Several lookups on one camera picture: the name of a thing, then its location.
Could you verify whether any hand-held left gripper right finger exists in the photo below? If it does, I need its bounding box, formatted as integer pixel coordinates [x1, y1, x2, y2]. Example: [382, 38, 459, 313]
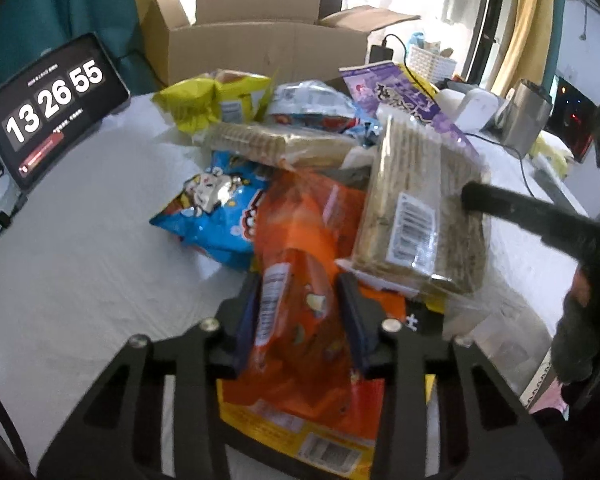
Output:
[335, 272, 563, 480]

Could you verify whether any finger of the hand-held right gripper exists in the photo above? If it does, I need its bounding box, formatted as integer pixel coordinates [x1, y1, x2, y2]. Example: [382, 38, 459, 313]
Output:
[460, 181, 600, 266]

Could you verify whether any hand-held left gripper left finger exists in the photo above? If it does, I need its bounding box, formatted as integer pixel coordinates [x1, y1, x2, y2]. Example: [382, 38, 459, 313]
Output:
[37, 272, 261, 480]

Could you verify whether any orange snack bag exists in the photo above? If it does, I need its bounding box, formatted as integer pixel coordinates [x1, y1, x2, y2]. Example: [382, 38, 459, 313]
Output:
[217, 170, 406, 476]

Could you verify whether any large clear cracker pack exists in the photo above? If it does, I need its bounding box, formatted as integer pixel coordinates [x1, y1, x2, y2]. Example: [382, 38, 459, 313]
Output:
[336, 112, 492, 296]

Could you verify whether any long clear cracker pack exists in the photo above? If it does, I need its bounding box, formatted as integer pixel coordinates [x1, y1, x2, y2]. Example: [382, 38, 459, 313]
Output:
[192, 121, 371, 171]

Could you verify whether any purple snack bag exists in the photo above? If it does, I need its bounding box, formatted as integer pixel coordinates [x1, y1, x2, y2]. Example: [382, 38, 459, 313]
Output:
[339, 60, 481, 156]

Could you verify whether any yellow snack bag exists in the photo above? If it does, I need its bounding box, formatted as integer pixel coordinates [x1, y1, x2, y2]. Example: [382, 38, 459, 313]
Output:
[152, 71, 273, 133]

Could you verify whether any white blue snack bag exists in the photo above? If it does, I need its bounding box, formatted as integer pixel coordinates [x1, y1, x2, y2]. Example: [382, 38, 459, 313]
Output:
[267, 80, 381, 146]

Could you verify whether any brown cardboard box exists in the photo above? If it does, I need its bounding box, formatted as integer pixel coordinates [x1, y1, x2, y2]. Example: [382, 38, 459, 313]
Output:
[135, 0, 421, 88]

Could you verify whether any person's right hand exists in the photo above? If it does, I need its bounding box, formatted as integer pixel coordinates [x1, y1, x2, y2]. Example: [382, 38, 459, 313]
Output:
[551, 266, 600, 386]

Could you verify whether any yellow tissue pack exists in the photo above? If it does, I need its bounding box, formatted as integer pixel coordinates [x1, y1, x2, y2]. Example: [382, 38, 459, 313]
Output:
[530, 132, 571, 173]

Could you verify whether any black snack packet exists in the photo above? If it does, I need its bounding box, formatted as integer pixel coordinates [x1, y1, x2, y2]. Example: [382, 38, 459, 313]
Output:
[405, 295, 446, 333]

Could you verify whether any steel tumbler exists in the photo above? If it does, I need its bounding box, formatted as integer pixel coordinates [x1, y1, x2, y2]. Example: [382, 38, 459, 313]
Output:
[500, 78, 553, 158]

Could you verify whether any white box device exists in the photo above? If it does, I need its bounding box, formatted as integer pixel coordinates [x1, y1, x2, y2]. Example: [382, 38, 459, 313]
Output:
[452, 87, 498, 128]

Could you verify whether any white woven basket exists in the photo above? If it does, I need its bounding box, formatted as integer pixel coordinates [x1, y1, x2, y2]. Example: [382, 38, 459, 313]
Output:
[409, 45, 458, 81]

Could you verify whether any teal curtain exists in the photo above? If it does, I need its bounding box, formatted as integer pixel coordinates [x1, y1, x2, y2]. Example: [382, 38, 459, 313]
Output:
[0, 0, 171, 106]
[547, 0, 567, 68]

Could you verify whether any black tablet clock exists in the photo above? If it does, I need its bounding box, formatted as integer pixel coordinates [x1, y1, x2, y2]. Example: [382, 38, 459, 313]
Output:
[0, 32, 131, 191]

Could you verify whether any black charger cable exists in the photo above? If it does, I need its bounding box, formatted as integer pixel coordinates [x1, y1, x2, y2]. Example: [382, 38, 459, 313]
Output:
[381, 33, 408, 63]

